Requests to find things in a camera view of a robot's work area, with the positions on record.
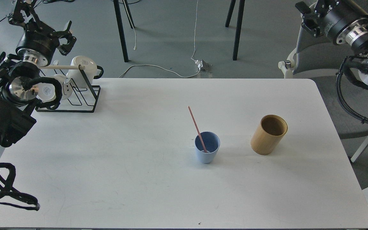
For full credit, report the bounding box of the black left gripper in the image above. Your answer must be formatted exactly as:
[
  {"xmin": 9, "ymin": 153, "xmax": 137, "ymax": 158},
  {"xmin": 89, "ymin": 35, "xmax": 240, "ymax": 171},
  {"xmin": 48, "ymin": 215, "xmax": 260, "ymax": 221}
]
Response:
[{"xmin": 8, "ymin": 0, "xmax": 77, "ymax": 66}]

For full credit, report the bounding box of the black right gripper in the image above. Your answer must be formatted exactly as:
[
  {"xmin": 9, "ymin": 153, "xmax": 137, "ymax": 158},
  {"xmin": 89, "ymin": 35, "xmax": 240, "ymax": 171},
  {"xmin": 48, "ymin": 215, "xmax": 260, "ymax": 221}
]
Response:
[{"xmin": 295, "ymin": 0, "xmax": 368, "ymax": 45}]

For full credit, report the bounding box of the blue plastic cup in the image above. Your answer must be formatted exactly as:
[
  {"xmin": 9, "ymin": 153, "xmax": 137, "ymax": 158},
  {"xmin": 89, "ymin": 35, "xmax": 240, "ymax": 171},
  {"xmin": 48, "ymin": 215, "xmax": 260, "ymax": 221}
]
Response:
[{"xmin": 194, "ymin": 131, "xmax": 220, "ymax": 164}]

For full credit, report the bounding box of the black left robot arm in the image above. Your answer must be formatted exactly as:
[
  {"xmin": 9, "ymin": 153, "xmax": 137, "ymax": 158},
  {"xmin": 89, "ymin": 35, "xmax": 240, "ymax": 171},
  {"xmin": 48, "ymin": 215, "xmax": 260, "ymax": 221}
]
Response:
[{"xmin": 0, "ymin": 0, "xmax": 76, "ymax": 211}]

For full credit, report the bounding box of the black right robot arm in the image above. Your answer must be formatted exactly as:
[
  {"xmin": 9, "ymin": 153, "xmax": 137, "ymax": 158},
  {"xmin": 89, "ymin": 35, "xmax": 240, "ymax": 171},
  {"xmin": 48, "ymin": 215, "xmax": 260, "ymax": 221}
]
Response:
[{"xmin": 295, "ymin": 0, "xmax": 368, "ymax": 124}]

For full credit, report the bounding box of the grey office chair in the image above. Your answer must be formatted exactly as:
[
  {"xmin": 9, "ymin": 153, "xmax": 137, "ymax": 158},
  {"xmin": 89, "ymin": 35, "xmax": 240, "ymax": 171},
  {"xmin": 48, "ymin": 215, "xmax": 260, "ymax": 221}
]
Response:
[{"xmin": 278, "ymin": 0, "xmax": 368, "ymax": 163}]

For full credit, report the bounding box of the white mug on rack left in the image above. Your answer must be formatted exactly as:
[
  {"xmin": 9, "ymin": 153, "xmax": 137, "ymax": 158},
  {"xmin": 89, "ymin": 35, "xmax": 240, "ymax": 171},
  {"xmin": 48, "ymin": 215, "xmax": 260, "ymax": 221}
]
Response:
[{"xmin": 37, "ymin": 74, "xmax": 73, "ymax": 102}]

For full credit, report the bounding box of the white mug on rack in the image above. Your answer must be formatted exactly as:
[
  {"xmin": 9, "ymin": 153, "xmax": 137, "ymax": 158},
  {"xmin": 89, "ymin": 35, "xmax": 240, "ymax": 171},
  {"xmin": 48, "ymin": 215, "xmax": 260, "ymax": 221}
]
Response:
[
  {"xmin": 66, "ymin": 56, "xmax": 98, "ymax": 89},
  {"xmin": 37, "ymin": 74, "xmax": 73, "ymax": 102}
]

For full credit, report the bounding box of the white mug on rack top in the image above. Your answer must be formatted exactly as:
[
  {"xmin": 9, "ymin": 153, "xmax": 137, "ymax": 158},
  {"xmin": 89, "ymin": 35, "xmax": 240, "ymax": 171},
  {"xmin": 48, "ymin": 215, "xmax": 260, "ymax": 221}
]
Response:
[{"xmin": 66, "ymin": 56, "xmax": 98, "ymax": 89}]

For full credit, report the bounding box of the black table leg right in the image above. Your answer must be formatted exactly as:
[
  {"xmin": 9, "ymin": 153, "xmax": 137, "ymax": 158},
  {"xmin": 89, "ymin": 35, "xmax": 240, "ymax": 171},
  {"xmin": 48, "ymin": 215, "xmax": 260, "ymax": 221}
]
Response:
[{"xmin": 225, "ymin": 0, "xmax": 245, "ymax": 61}]

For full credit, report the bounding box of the black table leg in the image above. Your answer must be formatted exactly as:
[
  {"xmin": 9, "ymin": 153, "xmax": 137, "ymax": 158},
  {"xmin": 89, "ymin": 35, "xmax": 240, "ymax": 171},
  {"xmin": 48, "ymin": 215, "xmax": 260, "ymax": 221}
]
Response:
[
  {"xmin": 225, "ymin": 0, "xmax": 245, "ymax": 61},
  {"xmin": 113, "ymin": 0, "xmax": 135, "ymax": 63}
]

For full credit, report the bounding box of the black table leg left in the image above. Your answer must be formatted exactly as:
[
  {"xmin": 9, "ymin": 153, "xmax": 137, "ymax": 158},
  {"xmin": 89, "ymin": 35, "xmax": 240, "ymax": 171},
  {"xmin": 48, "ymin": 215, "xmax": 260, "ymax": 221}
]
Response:
[{"xmin": 113, "ymin": 0, "xmax": 135, "ymax": 63}]

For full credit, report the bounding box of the bamboo cylindrical holder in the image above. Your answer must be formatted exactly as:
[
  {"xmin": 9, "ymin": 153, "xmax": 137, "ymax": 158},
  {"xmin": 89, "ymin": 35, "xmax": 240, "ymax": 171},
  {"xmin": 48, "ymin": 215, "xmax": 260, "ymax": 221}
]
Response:
[{"xmin": 250, "ymin": 114, "xmax": 288, "ymax": 155}]

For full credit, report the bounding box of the white power plug adapter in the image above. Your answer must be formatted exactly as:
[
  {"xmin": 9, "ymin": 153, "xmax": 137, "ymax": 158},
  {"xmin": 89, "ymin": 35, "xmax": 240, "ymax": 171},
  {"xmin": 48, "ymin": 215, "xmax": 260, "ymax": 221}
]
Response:
[{"xmin": 195, "ymin": 59, "xmax": 210, "ymax": 72}]

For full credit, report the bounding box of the black wire mug rack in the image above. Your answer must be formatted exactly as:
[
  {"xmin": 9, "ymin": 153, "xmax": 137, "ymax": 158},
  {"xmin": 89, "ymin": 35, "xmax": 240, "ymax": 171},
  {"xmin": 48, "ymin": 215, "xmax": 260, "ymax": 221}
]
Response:
[{"xmin": 37, "ymin": 56, "xmax": 104, "ymax": 113}]

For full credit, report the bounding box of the white cable on floor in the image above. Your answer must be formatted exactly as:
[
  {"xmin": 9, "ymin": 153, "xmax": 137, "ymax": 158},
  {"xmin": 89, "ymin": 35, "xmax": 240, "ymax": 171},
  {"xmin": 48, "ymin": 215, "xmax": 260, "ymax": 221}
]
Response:
[{"xmin": 119, "ymin": 0, "xmax": 203, "ymax": 79}]

